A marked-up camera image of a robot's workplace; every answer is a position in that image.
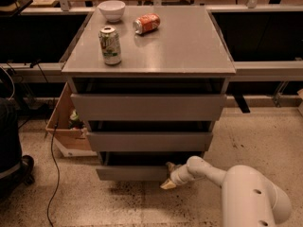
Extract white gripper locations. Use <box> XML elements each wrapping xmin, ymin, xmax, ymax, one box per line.
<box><xmin>160</xmin><ymin>162</ymin><xmax>193</xmax><ymax>190</ymax></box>

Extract grey bottom drawer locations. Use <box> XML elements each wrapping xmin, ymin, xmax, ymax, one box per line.
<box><xmin>97</xmin><ymin>151</ymin><xmax>204</xmax><ymax>182</ymax></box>

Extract grey drawer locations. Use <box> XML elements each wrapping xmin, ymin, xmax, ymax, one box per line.
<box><xmin>71</xmin><ymin>94</ymin><xmax>226</xmax><ymax>121</ymax></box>
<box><xmin>87</xmin><ymin>132</ymin><xmax>213</xmax><ymax>152</ymax></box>
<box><xmin>97</xmin><ymin>151</ymin><xmax>204</xmax><ymax>182</ymax></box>

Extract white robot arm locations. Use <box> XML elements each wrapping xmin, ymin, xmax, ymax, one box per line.
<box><xmin>161</xmin><ymin>156</ymin><xmax>292</xmax><ymax>227</ymax></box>

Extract grey middle drawer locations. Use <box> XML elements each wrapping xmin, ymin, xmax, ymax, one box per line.
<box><xmin>87</xmin><ymin>132</ymin><xmax>213</xmax><ymax>152</ymax></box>

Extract grey top drawer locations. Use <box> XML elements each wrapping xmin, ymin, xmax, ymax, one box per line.
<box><xmin>71</xmin><ymin>94</ymin><xmax>226</xmax><ymax>121</ymax></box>

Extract cardboard box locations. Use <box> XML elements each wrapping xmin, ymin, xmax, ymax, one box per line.
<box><xmin>45</xmin><ymin>83</ymin><xmax>97</xmax><ymax>157</ymax></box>

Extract green bottle in box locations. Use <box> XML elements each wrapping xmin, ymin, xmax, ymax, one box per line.
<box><xmin>69</xmin><ymin>110</ymin><xmax>82</xmax><ymax>129</ymax></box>

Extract green white soda can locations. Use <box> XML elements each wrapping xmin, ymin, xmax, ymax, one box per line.
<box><xmin>98</xmin><ymin>26</ymin><xmax>121</xmax><ymax>65</ymax></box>

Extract orange soda can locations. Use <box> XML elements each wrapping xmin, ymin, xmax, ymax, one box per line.
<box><xmin>134</xmin><ymin>13</ymin><xmax>160</xmax><ymax>35</ymax></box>

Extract white bowl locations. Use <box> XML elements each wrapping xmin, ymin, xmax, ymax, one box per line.
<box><xmin>98</xmin><ymin>1</ymin><xmax>126</xmax><ymax>22</ymax></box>

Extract black floor cable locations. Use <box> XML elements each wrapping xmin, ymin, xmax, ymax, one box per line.
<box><xmin>46</xmin><ymin>121</ymin><xmax>61</xmax><ymax>227</ymax></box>

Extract grey metal rail frame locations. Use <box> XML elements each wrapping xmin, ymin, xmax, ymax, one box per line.
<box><xmin>0</xmin><ymin>4</ymin><xmax>303</xmax><ymax>83</ymax></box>

